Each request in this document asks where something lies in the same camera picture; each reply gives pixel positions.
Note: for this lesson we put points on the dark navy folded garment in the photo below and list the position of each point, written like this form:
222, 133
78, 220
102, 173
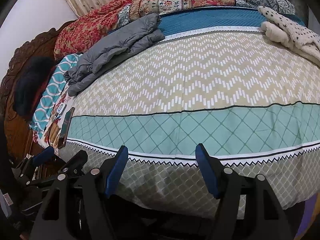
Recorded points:
31, 85

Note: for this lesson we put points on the grey puffer jacket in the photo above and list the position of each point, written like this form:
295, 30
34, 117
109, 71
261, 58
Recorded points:
112, 50

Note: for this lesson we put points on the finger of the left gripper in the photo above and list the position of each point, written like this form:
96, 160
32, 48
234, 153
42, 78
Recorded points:
73, 168
44, 156

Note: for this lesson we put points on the red floral quilt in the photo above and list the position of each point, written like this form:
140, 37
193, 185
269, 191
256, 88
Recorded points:
80, 35

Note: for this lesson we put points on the carved wooden headboard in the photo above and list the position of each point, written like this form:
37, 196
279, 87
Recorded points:
17, 131

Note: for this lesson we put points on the white floral fleece blanket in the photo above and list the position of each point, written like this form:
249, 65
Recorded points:
42, 138

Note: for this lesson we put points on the white black-spotted fleece garment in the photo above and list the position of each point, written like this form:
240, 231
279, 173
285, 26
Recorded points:
290, 34

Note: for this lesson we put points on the teal white patterned pillow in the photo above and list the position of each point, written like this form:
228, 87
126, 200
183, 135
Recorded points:
52, 93

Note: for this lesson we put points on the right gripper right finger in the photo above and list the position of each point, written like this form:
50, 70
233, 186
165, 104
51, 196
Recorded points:
248, 207

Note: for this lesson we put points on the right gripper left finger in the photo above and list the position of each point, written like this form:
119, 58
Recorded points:
74, 208

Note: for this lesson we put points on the white power bank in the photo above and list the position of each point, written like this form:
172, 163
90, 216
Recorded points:
61, 109

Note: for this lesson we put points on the black smartphone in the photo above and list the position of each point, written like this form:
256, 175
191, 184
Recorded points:
65, 128

